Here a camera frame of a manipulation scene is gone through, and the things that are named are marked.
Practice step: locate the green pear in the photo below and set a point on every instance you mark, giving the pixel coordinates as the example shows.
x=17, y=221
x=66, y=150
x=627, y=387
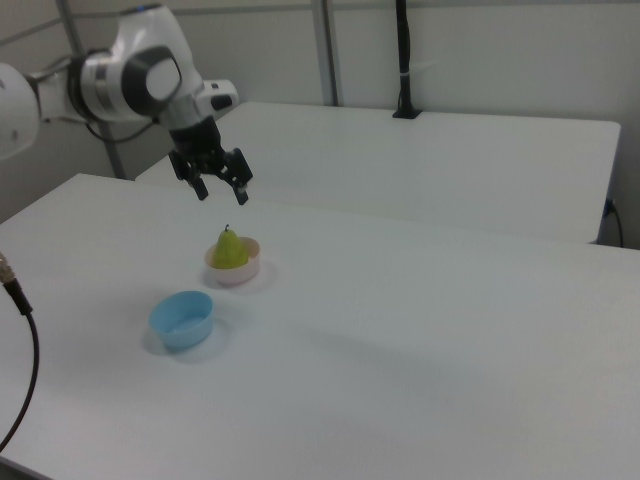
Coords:
x=230, y=252

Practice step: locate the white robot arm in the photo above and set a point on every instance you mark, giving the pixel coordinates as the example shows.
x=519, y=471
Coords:
x=125, y=70

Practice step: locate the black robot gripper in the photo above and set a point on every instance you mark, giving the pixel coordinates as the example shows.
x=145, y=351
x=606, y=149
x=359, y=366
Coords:
x=197, y=145

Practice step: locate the grey partition frame post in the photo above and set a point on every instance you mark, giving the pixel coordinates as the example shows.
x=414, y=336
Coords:
x=329, y=50
x=102, y=150

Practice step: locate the blue plastic bowl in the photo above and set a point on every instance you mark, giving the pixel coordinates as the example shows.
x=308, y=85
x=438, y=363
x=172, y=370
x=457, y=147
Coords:
x=182, y=322

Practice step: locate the black clamped camera pole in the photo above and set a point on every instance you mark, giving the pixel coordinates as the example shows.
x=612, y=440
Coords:
x=404, y=60

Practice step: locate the pink plastic bowl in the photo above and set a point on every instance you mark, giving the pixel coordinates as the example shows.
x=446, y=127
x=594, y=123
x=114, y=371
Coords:
x=237, y=276

